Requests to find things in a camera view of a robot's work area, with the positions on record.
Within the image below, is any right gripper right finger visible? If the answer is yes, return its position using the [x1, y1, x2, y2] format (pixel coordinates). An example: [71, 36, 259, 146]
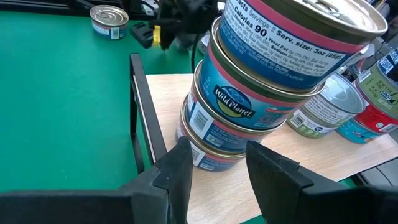
[245, 141, 398, 224]

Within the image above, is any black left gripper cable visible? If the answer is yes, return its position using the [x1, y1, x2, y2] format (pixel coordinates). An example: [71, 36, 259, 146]
[189, 30, 203, 74]

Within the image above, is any blue labelled tuna can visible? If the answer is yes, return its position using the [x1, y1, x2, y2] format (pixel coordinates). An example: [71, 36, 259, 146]
[376, 46, 398, 83]

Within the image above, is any teal labelled tuna can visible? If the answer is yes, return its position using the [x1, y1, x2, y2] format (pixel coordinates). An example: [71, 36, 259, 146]
[335, 118, 385, 145]

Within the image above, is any yellow cable tag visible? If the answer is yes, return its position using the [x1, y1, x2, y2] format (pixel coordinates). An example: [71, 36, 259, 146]
[152, 25, 162, 47]

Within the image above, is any olive green tuna can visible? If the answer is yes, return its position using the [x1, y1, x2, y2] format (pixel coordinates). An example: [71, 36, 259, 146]
[356, 63, 398, 121]

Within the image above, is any red labelled tuna can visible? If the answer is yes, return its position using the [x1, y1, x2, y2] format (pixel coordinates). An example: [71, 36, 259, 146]
[354, 104, 398, 134]

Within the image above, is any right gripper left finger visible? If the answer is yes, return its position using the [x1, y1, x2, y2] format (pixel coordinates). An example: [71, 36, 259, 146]
[0, 136, 194, 224]

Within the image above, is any green Bumble Bee tuna can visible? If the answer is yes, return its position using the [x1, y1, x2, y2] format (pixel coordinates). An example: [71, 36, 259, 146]
[285, 108, 336, 139]
[300, 73, 368, 128]

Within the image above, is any blue and pink labelled can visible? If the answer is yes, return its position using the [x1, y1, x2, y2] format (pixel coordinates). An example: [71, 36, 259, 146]
[175, 93, 246, 173]
[185, 60, 280, 154]

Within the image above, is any gold lid blue label can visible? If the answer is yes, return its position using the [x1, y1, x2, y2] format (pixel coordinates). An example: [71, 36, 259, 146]
[217, 0, 389, 91]
[194, 17, 326, 131]

